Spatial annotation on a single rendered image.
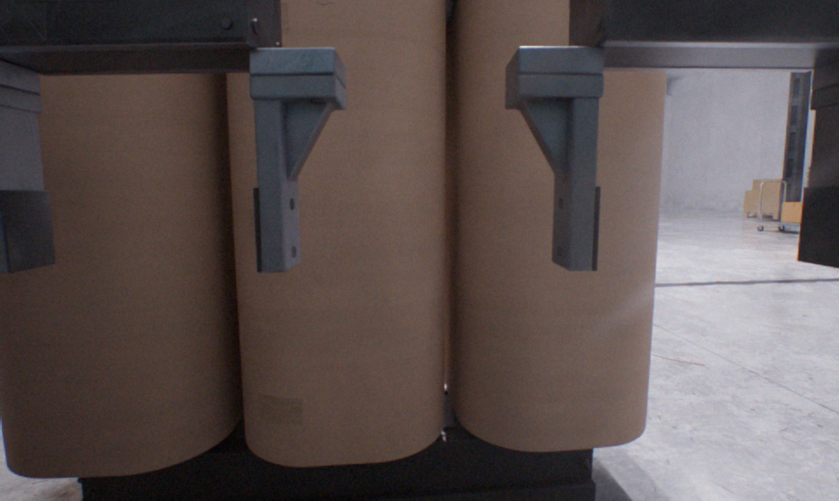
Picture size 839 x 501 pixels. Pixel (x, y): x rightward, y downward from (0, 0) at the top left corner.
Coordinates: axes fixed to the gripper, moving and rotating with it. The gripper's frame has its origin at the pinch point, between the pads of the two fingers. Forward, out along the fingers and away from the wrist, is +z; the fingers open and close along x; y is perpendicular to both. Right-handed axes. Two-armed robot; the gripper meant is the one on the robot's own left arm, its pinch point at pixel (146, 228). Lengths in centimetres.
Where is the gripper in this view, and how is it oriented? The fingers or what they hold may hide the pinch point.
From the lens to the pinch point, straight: 25.0
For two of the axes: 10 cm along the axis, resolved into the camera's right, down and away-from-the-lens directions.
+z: 0.1, 9.9, 1.1
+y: 0.0, -1.1, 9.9
